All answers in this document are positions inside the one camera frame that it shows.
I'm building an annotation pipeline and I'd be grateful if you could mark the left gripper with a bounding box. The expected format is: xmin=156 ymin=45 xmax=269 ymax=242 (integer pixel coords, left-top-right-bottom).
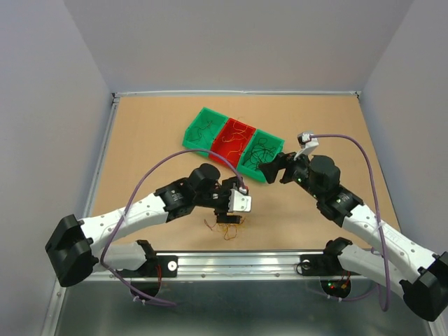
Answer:
xmin=194 ymin=176 xmax=242 ymax=223

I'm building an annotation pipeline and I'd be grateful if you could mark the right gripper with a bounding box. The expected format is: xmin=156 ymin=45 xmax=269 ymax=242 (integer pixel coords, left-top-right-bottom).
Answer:
xmin=258 ymin=147 xmax=323 ymax=201

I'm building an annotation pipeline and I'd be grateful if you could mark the wire bundle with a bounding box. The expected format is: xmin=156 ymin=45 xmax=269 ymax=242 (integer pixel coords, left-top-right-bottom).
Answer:
xmin=204 ymin=216 xmax=247 ymax=242

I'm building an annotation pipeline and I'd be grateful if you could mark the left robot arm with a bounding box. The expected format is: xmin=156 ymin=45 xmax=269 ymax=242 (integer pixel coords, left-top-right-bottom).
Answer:
xmin=45 ymin=163 xmax=251 ymax=287

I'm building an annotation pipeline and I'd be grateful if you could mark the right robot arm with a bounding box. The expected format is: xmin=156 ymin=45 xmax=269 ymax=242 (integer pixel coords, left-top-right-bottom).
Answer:
xmin=259 ymin=153 xmax=447 ymax=321

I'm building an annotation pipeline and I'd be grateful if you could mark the right green bin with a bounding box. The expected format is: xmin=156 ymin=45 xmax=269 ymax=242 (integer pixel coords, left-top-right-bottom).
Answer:
xmin=237 ymin=129 xmax=284 ymax=183

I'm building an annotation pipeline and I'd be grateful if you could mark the green bin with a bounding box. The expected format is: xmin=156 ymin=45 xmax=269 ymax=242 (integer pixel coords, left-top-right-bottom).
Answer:
xmin=182 ymin=107 xmax=229 ymax=151
xmin=237 ymin=129 xmax=284 ymax=183

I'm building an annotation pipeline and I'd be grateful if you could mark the red bin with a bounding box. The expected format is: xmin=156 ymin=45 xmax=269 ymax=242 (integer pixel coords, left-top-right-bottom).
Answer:
xmin=210 ymin=118 xmax=256 ymax=168

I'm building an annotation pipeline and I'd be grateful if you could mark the left green bin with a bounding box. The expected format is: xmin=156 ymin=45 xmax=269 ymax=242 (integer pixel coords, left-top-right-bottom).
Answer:
xmin=182 ymin=107 xmax=229 ymax=151

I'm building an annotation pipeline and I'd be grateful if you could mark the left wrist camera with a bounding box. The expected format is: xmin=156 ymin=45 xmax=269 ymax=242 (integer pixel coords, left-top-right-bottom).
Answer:
xmin=227 ymin=189 xmax=252 ymax=213

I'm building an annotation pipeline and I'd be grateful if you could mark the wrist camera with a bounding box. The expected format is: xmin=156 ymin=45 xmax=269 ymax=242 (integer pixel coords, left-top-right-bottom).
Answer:
xmin=227 ymin=189 xmax=252 ymax=213
xmin=294 ymin=132 xmax=319 ymax=160

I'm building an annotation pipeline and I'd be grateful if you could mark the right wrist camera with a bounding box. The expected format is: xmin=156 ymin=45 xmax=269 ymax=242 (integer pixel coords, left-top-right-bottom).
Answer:
xmin=294 ymin=132 xmax=319 ymax=160

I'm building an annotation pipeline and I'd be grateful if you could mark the aluminium rail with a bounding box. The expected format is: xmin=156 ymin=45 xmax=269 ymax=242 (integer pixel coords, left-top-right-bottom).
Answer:
xmin=60 ymin=244 xmax=409 ymax=287

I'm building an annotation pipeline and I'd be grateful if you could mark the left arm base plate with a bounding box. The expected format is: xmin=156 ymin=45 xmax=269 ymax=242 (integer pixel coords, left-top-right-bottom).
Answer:
xmin=120 ymin=255 xmax=179 ymax=278

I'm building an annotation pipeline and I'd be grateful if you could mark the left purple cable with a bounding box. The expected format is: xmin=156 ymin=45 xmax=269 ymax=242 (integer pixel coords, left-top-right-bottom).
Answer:
xmin=99 ymin=150 xmax=248 ymax=307

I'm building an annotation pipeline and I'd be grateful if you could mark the purple cable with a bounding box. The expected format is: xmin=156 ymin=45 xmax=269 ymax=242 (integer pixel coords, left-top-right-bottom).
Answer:
xmin=99 ymin=150 xmax=248 ymax=307
xmin=307 ymin=133 xmax=391 ymax=312

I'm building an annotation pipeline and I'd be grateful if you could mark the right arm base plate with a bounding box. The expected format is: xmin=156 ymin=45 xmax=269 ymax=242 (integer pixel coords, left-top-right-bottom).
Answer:
xmin=294 ymin=254 xmax=346 ymax=277

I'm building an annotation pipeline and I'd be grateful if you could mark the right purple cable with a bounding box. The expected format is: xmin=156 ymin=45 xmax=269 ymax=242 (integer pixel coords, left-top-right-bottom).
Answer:
xmin=307 ymin=133 xmax=391 ymax=312

